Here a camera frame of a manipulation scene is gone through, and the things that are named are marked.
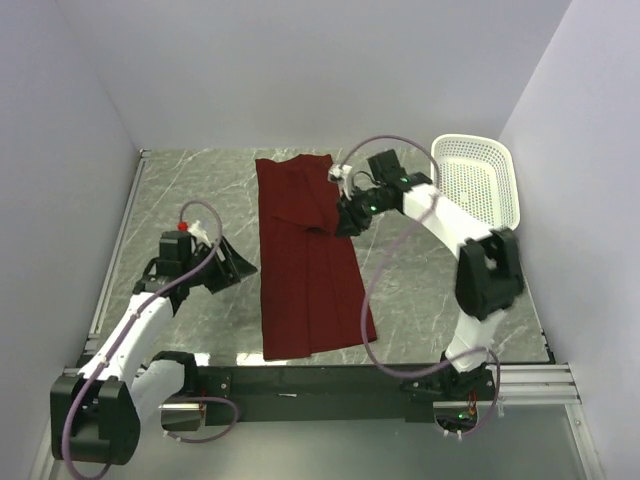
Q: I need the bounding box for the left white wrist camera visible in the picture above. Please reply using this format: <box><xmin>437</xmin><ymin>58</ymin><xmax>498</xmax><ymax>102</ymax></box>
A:
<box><xmin>177</xmin><ymin>220</ymin><xmax>212</xmax><ymax>248</ymax></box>

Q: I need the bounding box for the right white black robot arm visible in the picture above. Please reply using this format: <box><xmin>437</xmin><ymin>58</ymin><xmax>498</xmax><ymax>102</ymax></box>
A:
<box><xmin>328</xmin><ymin>150</ymin><xmax>524</xmax><ymax>399</ymax></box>

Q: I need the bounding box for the dark red t shirt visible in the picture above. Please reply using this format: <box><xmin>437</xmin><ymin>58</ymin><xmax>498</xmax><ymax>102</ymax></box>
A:
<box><xmin>255</xmin><ymin>154</ymin><xmax>377</xmax><ymax>361</ymax></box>

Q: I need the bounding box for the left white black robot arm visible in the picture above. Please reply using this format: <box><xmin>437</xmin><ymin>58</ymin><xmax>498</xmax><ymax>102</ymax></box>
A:
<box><xmin>50</xmin><ymin>230</ymin><xmax>257</xmax><ymax>465</ymax></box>

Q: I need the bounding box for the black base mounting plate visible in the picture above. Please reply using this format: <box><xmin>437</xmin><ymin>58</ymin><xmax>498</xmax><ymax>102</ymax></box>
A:
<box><xmin>164</xmin><ymin>364</ymin><xmax>496</xmax><ymax>426</ymax></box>

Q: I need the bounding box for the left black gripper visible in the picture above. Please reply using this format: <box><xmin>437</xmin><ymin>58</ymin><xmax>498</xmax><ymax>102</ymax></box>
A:
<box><xmin>183</xmin><ymin>235</ymin><xmax>257</xmax><ymax>293</ymax></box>

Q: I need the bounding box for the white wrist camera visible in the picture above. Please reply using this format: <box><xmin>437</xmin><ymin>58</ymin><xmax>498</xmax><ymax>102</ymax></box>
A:
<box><xmin>328</xmin><ymin>163</ymin><xmax>354</xmax><ymax>199</ymax></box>
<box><xmin>177</xmin><ymin>220</ymin><xmax>212</xmax><ymax>248</ymax></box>

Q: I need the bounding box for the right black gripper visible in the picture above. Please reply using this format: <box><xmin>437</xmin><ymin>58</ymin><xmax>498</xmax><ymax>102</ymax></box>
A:
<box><xmin>334</xmin><ymin>185</ymin><xmax>388</xmax><ymax>239</ymax></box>

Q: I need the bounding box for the aluminium extrusion rail frame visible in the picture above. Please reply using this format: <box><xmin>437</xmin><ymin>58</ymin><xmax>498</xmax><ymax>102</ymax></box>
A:
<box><xmin>50</xmin><ymin>151</ymin><xmax>580</xmax><ymax>467</ymax></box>

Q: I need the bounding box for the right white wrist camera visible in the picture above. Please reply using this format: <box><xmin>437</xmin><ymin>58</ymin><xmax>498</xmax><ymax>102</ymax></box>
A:
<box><xmin>328</xmin><ymin>163</ymin><xmax>354</xmax><ymax>199</ymax></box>

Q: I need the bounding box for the white plastic perforated basket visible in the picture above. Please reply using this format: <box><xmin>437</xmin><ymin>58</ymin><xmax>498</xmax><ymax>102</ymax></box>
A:
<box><xmin>431</xmin><ymin>134</ymin><xmax>521</xmax><ymax>230</ymax></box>

